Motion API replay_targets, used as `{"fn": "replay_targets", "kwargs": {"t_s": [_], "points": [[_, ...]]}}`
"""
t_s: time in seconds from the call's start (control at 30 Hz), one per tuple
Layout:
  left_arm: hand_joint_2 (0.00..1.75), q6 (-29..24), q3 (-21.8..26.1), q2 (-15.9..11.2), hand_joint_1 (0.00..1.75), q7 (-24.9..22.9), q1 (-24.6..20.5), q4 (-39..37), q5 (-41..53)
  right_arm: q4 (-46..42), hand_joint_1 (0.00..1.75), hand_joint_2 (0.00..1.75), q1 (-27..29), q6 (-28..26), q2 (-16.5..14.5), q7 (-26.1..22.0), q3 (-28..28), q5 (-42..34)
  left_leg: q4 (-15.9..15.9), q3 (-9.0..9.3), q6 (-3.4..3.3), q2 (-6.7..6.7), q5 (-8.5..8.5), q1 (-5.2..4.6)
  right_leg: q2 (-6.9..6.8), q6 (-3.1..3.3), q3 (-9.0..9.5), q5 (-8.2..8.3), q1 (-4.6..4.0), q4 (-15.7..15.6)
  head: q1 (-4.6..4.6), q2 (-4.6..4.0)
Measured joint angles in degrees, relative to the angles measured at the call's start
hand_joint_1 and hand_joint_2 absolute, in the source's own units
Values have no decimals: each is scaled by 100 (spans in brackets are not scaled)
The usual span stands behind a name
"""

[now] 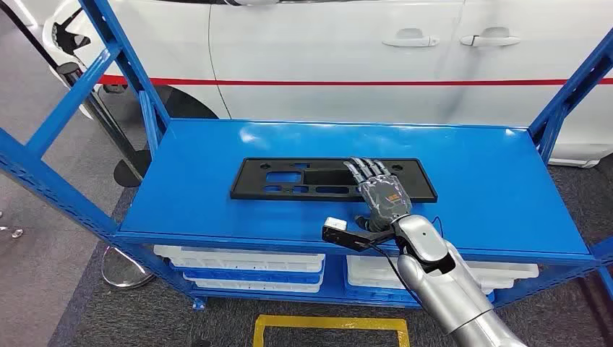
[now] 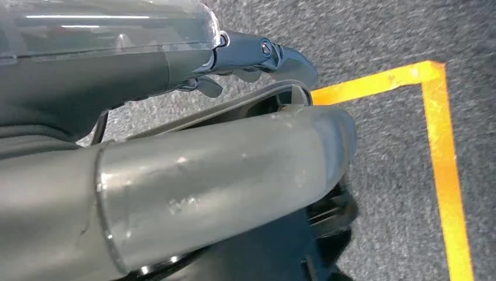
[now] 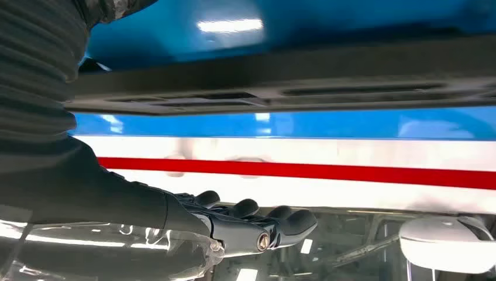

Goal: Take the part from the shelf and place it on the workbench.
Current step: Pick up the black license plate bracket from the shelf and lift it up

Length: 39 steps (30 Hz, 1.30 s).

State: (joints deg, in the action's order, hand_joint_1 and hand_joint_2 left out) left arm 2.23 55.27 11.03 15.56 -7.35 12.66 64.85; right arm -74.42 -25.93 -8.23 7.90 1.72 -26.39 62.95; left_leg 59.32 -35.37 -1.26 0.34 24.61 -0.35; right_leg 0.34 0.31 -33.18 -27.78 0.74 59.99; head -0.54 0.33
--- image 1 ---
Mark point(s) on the blue metal shelf rack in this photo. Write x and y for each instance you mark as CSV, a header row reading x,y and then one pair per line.
x,y
191,191

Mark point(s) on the black plastic plate frame part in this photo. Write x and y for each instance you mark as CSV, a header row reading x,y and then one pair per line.
x,y
249,182

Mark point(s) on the black barrier belt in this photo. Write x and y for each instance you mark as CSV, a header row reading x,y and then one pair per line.
x,y
29,34

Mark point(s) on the yellow floor tape square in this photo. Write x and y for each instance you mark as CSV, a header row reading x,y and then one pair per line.
x,y
335,322

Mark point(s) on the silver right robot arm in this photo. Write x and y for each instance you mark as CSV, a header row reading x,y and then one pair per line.
x,y
431,268

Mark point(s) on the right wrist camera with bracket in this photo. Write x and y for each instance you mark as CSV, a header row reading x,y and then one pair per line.
x,y
335,223

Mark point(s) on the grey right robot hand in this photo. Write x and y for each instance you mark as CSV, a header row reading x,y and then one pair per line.
x,y
385,199

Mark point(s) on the white car with red stripe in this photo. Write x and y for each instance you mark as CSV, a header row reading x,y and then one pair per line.
x,y
311,48

